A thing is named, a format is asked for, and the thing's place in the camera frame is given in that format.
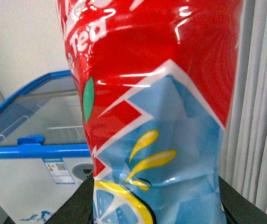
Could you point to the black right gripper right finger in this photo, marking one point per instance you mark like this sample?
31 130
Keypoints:
239 210

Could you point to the white blue chest freezer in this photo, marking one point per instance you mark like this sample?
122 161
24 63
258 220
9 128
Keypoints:
28 193

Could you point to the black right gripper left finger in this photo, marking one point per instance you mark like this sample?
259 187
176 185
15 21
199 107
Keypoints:
78 209

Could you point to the blue energy label sticker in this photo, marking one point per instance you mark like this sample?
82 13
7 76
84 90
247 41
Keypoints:
58 170

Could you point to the glass sliding freezer lid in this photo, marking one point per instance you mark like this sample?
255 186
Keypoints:
49 83

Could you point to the grey oval control panel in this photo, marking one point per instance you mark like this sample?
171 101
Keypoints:
82 171

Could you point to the white pleated curtain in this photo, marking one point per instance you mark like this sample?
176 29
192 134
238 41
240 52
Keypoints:
243 160

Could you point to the white wire freezer basket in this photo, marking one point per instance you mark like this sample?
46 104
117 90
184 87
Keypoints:
55 116

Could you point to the red iced tea bottle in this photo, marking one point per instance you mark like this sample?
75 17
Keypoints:
155 81

